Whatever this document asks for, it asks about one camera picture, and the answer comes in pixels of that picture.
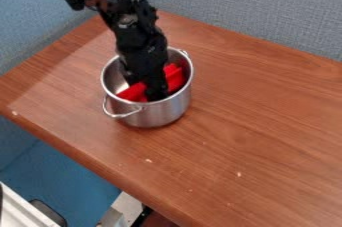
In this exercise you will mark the white device with black part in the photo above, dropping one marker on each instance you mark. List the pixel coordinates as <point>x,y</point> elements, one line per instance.
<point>18,213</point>

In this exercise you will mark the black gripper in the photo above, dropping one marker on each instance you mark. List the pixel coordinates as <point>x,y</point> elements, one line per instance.
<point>143,52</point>

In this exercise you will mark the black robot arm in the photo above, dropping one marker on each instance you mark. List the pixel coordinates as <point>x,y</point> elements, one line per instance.
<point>121,14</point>

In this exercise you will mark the red rectangular block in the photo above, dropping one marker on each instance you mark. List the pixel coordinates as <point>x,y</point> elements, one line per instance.
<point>135,92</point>

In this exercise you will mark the stainless steel pot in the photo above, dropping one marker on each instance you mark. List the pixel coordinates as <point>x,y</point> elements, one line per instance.
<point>145,114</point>

